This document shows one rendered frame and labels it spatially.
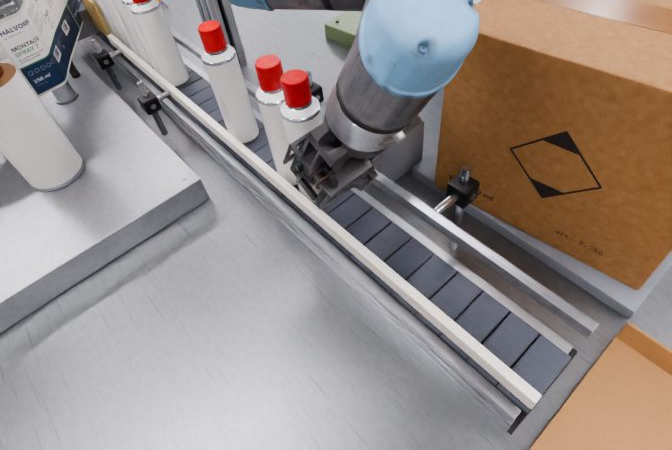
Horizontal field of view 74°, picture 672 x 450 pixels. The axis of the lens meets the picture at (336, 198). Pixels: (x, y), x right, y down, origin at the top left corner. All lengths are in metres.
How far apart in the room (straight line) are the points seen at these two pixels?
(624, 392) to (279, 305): 0.42
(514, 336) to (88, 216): 0.63
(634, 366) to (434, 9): 0.48
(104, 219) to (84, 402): 0.26
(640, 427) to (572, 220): 0.23
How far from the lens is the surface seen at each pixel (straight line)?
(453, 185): 0.56
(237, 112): 0.75
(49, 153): 0.83
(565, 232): 0.65
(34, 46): 1.02
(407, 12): 0.31
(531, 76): 0.53
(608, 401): 0.62
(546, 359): 0.56
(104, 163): 0.87
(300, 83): 0.54
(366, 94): 0.34
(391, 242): 0.61
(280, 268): 0.67
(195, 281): 0.70
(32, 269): 0.78
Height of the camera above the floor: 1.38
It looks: 49 degrees down
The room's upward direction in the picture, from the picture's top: 9 degrees counter-clockwise
